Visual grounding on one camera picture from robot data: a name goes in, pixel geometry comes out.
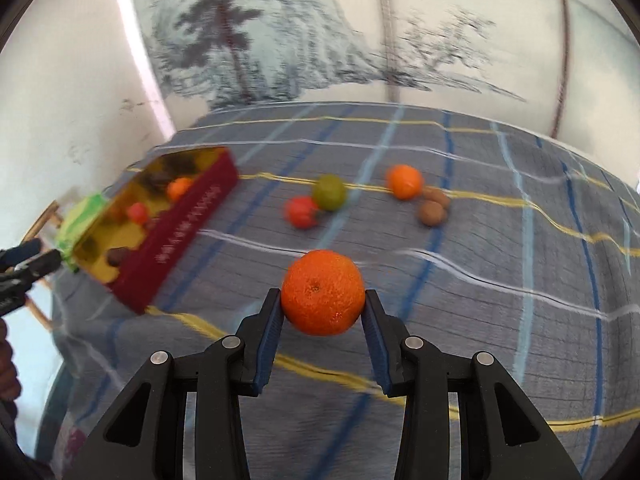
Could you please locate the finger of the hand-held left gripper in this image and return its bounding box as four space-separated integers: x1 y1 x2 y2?
0 239 43 270
14 250 63 282

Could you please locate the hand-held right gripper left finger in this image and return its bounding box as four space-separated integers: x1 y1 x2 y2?
62 287 286 480

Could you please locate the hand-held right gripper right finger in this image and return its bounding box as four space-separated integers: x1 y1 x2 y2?
362 289 583 480

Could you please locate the orange mandarin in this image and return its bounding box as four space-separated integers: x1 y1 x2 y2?
166 177 195 203
280 249 366 337
386 164 424 200

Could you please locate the red tin box gold interior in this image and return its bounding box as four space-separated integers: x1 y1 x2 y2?
65 146 240 316

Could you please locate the brown longan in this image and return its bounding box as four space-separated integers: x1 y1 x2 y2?
418 200 447 228
424 187 452 209

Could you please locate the green tomato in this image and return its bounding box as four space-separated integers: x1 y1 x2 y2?
312 174 348 212

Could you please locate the person's left hand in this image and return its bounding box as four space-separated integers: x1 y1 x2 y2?
0 319 22 402

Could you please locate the wooden chair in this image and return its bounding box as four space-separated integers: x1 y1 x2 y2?
22 200 63 331

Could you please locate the green wet wipes packet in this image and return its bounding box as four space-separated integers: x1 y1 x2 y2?
55 194 108 273

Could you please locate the blue plaid bed sheet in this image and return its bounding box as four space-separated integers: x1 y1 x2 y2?
37 101 640 480

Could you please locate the ink landscape painted screen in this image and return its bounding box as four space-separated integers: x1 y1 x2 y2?
125 0 640 141

